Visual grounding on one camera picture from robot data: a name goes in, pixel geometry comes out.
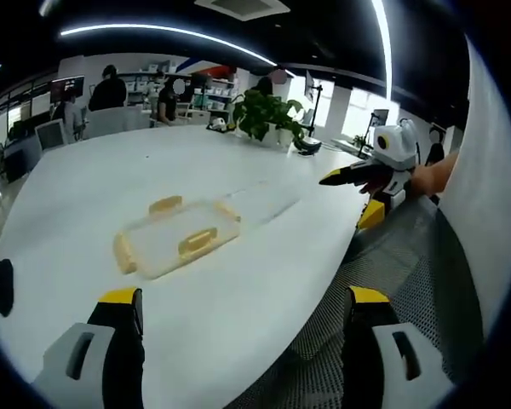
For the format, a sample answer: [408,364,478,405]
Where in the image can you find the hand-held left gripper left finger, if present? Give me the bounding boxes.
[32,287,146,409]

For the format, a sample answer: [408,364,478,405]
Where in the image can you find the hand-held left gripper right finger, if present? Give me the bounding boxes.
[342,285,456,409]

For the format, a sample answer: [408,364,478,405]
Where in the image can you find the clear box with yellow buckles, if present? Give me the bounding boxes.
[112,194,244,280]

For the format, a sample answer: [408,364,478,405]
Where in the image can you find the small desk monitor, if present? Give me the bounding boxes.
[370,108,390,130]

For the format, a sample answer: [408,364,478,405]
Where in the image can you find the grey mesh office chair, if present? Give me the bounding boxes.
[225,198,489,409]

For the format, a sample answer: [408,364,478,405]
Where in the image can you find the black monitor stand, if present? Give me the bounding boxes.
[304,69,325,138]

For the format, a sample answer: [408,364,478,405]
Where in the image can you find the person's white shirt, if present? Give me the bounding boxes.
[433,36,511,342]

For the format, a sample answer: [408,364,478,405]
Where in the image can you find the clear plastic lid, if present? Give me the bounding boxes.
[219,179,302,226]

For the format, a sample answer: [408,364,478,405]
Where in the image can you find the curved ceiling light strip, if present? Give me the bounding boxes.
[370,0,393,104]
[59,23,278,68]

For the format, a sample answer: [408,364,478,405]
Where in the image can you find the green potted plant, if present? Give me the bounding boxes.
[231,88,307,151]

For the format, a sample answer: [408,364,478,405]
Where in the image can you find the black chair armrest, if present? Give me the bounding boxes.
[0,257,15,318]

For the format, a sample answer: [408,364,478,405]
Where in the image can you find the shelf with white boxes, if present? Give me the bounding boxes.
[123,62,238,123]

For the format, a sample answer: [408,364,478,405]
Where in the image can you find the ceiling air vent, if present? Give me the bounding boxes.
[194,0,291,19]

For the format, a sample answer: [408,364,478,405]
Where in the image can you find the white chair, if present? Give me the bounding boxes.
[35,118,68,151]

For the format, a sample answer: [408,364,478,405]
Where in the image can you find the dark computer monitor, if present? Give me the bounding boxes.
[50,75,86,104]

